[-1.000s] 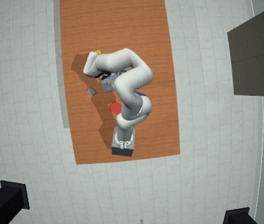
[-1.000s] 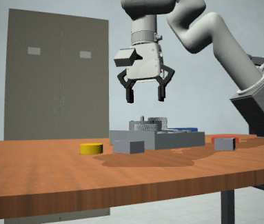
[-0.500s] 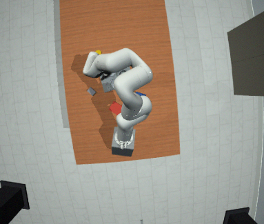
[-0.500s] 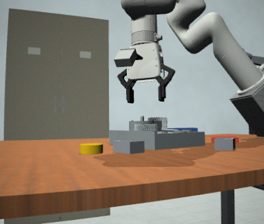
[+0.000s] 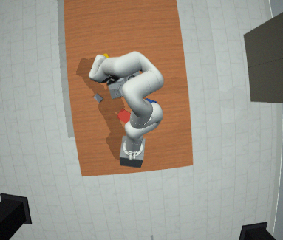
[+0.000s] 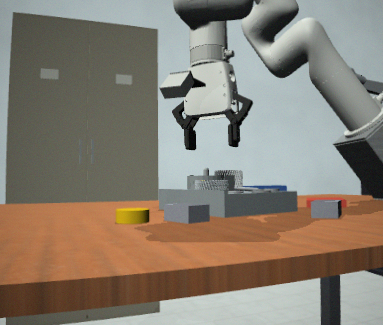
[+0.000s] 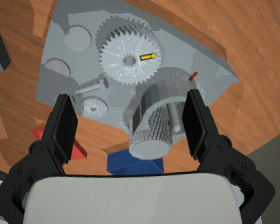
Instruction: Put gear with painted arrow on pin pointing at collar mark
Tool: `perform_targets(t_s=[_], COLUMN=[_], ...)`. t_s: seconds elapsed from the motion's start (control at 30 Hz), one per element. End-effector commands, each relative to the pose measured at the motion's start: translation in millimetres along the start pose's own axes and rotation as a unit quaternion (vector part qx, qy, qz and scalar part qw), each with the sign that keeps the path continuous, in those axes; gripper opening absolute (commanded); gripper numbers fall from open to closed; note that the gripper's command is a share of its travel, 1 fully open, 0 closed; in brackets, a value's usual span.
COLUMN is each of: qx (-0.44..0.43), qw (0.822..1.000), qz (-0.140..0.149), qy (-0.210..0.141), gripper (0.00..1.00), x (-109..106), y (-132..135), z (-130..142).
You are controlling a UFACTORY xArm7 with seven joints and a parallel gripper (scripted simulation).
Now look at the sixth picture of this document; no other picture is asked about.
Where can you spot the yellow short cylinder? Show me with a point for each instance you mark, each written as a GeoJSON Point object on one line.
{"type": "Point", "coordinates": [132, 215]}

